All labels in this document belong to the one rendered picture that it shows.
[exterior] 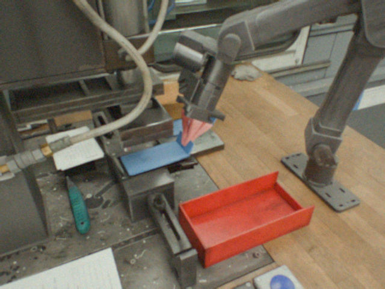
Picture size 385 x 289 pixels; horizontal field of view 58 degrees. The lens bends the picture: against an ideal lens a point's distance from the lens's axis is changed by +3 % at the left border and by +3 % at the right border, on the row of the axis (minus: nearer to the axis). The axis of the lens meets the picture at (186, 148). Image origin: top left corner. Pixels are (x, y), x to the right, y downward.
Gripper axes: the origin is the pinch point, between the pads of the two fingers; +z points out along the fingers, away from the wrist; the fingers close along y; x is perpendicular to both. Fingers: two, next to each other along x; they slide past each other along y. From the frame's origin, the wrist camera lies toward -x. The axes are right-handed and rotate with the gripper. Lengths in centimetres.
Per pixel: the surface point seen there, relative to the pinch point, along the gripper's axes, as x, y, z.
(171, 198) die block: 6.8, 2.0, 11.0
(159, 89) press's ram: 3.2, 12.7, -10.3
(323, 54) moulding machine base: -56, -90, -36
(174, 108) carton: -25.2, -8.7, -0.4
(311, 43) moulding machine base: -56, -80, -38
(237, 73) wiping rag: -44, -40, -15
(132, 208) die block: 6.8, 10.2, 14.4
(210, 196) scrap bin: 11.5, -3.5, 6.5
